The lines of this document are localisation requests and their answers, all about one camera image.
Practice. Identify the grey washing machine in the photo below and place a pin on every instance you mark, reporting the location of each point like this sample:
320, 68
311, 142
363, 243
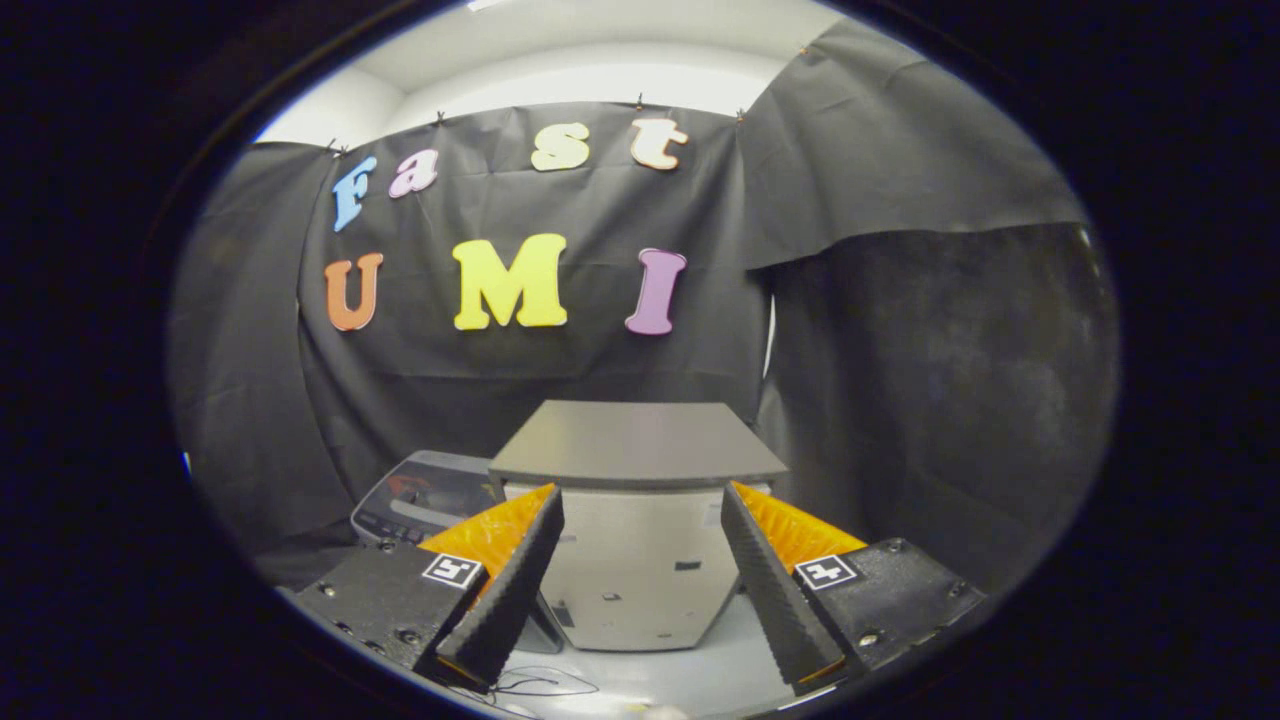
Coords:
380, 525

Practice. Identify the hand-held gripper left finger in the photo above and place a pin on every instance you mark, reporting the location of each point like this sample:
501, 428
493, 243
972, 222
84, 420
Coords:
505, 600

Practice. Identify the dark textured side panel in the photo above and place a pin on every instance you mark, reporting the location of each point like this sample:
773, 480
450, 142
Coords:
940, 400

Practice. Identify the white cabinet with grey top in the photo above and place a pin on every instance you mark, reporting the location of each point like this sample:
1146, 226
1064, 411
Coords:
640, 440

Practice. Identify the black backdrop cloth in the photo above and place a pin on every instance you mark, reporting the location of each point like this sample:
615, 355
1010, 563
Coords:
600, 360

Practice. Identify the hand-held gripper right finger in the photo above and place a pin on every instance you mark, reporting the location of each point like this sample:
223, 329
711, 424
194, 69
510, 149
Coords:
770, 600

